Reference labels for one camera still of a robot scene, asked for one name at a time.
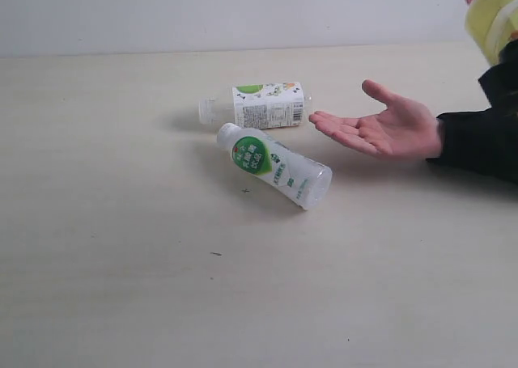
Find person's open bare hand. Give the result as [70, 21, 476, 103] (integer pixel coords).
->
[309, 80, 444, 161]

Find white bottle green round label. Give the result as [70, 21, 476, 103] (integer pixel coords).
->
[216, 123, 333, 210]

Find yellow label bottle red cap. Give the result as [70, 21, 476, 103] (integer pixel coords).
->
[465, 0, 517, 66]

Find clear bottle white square label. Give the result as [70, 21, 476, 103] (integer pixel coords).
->
[198, 82, 312, 129]

